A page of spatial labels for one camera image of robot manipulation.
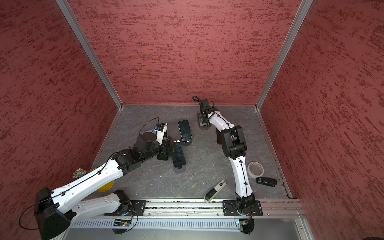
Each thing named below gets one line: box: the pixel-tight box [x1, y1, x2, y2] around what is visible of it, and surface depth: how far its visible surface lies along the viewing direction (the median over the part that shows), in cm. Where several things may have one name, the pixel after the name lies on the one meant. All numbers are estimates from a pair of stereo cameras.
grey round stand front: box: [173, 164, 187, 174], surface depth 89 cm
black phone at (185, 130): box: [178, 119, 193, 143], surface depth 96 cm
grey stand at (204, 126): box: [198, 122, 211, 131], surface depth 108 cm
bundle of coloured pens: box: [72, 168, 88, 179], surface depth 70 cm
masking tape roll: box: [247, 161, 264, 178], surface depth 89 cm
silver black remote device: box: [203, 179, 227, 203], surface depth 78 cm
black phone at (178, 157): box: [172, 139, 186, 168], surface depth 85 cm
